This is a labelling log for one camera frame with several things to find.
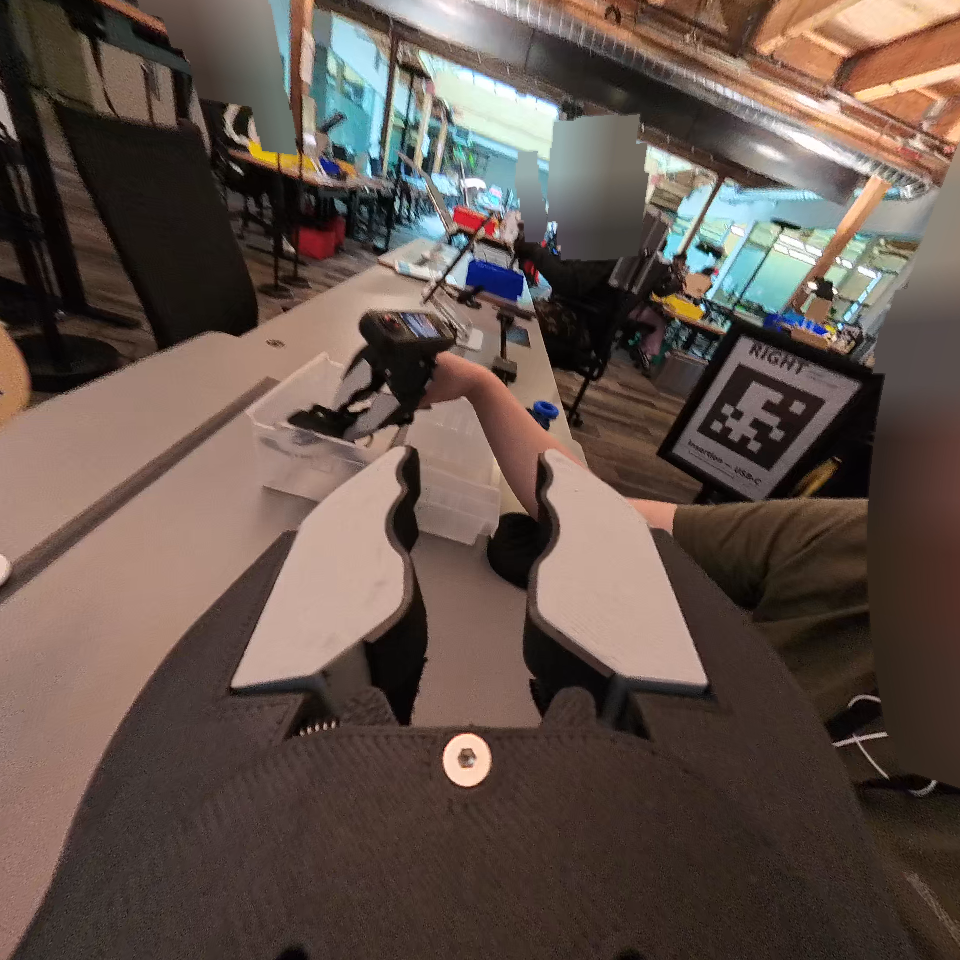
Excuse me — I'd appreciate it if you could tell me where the tablet on folding stand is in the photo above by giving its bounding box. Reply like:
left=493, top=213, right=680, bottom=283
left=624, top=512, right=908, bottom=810
left=421, top=213, right=502, bottom=305

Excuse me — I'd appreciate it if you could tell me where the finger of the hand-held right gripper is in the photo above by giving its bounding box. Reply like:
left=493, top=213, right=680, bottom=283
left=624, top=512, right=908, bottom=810
left=345, top=393, right=411, bottom=444
left=337, top=358, right=378, bottom=415

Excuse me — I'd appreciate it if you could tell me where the clear plastic bin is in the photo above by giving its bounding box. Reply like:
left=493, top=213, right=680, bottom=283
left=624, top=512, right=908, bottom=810
left=246, top=351, right=502, bottom=546

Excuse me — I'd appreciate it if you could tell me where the black office chair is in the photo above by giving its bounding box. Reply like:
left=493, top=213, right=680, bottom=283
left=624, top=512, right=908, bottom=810
left=56, top=105, right=260, bottom=350

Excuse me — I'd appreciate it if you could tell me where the thin white cable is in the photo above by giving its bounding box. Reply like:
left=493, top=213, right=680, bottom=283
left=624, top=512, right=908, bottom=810
left=831, top=693, right=940, bottom=798

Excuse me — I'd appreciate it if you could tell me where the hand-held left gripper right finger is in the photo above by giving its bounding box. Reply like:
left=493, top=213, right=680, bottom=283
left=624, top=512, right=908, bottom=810
left=523, top=450, right=711, bottom=725

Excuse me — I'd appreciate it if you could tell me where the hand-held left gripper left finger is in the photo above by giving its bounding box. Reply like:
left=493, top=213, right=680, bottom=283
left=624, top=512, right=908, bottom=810
left=231, top=446, right=430, bottom=725

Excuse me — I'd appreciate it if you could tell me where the person's right hand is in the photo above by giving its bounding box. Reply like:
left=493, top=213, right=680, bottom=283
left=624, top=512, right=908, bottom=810
left=426, top=352, right=483, bottom=412

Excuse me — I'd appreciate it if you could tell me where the black swivel chair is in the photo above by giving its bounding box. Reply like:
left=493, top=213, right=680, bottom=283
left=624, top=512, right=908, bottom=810
left=555, top=300, right=624, bottom=429

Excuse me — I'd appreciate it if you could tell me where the person's right forearm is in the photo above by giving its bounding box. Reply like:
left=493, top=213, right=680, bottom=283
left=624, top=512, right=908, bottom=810
left=457, top=367, right=680, bottom=535

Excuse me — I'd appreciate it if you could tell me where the framed marker sign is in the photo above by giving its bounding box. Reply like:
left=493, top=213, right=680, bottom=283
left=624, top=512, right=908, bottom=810
left=658, top=322, right=885, bottom=504

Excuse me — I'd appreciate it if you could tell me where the grey monitor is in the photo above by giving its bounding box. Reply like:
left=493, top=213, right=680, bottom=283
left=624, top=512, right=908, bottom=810
left=611, top=210, right=669, bottom=294

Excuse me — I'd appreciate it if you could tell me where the silver ceiling duct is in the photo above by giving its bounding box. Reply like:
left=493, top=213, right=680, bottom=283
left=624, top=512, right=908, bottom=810
left=420, top=0, right=942, bottom=200

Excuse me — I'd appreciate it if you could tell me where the small black stand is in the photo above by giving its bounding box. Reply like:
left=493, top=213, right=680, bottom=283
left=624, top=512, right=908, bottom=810
left=491, top=311, right=524, bottom=380

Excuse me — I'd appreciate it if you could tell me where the round black stand base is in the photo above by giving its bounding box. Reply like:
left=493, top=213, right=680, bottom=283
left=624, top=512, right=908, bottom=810
left=13, top=333, right=125, bottom=393

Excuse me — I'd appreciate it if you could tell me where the blue plastic bin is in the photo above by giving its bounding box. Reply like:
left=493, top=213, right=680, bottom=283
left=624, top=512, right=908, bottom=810
left=465, top=258, right=526, bottom=303

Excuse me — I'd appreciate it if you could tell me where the black pole stand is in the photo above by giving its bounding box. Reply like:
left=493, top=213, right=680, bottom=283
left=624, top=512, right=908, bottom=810
left=738, top=217, right=802, bottom=316

